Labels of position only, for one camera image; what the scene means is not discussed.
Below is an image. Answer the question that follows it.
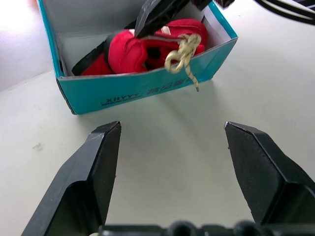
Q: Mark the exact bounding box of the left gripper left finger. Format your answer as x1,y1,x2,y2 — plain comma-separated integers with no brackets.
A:
21,120,123,236

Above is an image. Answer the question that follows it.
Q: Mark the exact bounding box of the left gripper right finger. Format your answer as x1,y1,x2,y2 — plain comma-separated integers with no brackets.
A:
223,121,315,226

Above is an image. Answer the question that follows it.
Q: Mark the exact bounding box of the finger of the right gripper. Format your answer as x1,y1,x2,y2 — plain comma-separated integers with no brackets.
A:
134,0,190,39
191,0,213,11

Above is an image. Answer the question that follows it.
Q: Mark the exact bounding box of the red child shoe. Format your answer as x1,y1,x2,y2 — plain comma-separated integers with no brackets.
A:
71,40,114,76
108,19,209,93

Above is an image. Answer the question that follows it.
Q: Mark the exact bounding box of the blue white box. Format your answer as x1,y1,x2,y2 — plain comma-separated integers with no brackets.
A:
36,0,239,116

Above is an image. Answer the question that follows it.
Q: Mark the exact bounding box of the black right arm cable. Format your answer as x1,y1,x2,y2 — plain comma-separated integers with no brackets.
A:
254,0,315,27

